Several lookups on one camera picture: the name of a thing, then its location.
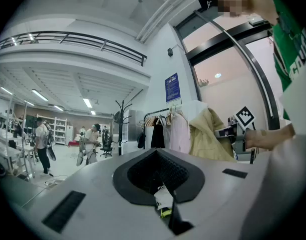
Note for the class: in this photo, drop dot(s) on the black monitor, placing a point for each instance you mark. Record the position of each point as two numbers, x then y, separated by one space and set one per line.
30 121

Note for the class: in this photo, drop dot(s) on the black hanging garment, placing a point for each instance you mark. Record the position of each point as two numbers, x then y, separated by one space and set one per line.
157 134

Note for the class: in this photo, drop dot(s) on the black coat stand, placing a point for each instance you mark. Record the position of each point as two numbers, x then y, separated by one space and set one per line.
120 134

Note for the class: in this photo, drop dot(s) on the person's right forearm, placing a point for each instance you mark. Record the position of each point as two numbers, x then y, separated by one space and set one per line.
275 139

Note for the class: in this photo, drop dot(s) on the yellow beige jacket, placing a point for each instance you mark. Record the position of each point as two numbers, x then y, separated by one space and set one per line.
205 139

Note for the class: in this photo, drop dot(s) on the row of wooden hangers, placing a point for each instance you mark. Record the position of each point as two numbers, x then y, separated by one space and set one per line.
150 121

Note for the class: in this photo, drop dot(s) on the white locker with grey doors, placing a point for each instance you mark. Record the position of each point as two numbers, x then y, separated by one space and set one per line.
134 131

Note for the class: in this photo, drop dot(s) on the black clothes rack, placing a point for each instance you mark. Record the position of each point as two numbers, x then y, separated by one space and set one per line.
155 112

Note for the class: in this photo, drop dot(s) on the grey bag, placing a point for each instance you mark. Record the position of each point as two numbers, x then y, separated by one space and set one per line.
117 117

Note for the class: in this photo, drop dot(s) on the white ceiling pipes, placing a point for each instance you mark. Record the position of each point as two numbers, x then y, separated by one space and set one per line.
155 21

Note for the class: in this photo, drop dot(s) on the white hanging garment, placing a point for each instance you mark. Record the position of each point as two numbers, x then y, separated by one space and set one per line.
192 109

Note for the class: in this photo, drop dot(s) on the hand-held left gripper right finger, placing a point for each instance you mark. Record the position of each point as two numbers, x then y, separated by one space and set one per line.
217 196

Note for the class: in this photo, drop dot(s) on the black bag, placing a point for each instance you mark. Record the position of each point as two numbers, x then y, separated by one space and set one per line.
141 140

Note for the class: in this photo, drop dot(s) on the black window frame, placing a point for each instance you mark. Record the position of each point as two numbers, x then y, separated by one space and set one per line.
265 89

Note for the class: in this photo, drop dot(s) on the ceiling tube lights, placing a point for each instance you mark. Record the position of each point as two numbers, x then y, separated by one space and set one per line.
39 95

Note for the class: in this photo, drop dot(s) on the white board panel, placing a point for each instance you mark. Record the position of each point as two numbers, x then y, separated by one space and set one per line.
69 134

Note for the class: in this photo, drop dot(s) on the pink hanging garment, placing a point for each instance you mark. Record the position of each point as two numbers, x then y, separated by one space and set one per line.
179 134

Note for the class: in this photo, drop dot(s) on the white crumpled paper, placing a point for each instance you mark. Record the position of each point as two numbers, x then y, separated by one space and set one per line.
162 197

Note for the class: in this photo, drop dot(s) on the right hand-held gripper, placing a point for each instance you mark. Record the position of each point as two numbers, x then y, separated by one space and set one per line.
243 117

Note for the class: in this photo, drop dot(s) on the white desk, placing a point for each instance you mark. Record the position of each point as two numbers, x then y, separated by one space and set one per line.
8 149

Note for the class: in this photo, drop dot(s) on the black office chair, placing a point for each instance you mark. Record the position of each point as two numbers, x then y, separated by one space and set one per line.
107 145

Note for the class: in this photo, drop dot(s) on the person's green shirt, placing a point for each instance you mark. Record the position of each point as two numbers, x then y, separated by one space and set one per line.
285 49

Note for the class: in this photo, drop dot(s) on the black balcony railing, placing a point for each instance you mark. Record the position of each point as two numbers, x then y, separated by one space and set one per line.
143 61

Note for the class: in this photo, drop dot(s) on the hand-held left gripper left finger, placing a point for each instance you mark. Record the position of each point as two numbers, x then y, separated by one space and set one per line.
92 196

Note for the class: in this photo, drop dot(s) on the blue wall poster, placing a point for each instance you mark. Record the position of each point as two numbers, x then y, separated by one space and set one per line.
172 86

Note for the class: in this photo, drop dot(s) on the white wall poster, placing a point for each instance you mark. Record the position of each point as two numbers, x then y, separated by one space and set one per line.
177 101

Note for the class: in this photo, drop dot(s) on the wide white shelf unit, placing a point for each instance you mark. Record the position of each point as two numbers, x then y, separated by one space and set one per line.
60 131

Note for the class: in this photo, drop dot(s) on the black wall box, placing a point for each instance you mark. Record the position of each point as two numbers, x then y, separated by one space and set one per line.
170 52

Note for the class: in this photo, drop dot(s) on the white ceiling-mounted box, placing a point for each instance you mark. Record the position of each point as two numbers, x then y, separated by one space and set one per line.
255 21

